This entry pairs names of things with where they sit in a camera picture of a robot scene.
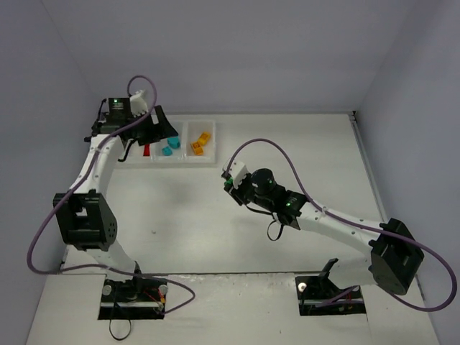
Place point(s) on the cyan round lego brick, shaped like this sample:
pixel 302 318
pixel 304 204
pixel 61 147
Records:
pixel 174 142

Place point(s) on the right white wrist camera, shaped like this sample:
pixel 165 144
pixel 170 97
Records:
pixel 234 173

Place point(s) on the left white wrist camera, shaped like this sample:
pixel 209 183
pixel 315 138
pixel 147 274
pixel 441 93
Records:
pixel 138 103

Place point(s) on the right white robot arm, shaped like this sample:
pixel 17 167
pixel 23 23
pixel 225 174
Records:
pixel 387 259

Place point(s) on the clear plastic sorting tray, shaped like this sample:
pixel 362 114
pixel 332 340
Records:
pixel 188 131

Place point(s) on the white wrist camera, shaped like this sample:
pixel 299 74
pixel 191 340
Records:
pixel 138 103
pixel 234 173

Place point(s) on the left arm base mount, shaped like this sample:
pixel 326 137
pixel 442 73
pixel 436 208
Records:
pixel 136 299

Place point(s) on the cyan lego brick stack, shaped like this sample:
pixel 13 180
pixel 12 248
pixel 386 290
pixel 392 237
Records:
pixel 166 151

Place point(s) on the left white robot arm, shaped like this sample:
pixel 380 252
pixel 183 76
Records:
pixel 83 214

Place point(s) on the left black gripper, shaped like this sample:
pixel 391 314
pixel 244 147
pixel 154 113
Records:
pixel 155 125

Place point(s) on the small red lego brick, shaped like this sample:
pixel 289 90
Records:
pixel 146 152

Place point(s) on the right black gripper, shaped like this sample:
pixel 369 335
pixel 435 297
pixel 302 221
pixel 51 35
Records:
pixel 235 192

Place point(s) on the yellow round lego brick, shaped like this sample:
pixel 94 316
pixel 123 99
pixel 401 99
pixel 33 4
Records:
pixel 204 138

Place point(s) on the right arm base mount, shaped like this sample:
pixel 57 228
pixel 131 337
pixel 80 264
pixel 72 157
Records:
pixel 318 296

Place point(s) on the yellow black striped lego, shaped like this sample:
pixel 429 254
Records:
pixel 196 148

